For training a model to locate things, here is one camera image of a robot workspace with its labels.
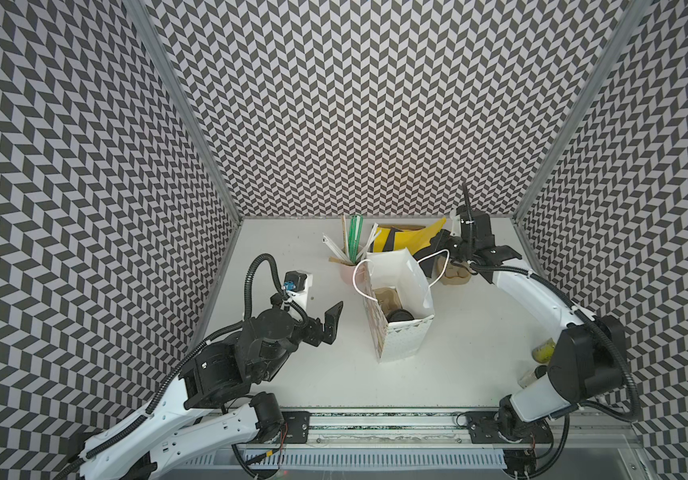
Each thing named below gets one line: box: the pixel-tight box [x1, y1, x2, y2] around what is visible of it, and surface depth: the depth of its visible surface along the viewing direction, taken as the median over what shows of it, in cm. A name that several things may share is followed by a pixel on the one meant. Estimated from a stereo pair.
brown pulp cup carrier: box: [373, 287, 403, 314], surface depth 94 cm
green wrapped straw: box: [349, 215, 363, 265], surface depth 96 cm
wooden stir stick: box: [341, 214, 349, 256], surface depth 96 cm
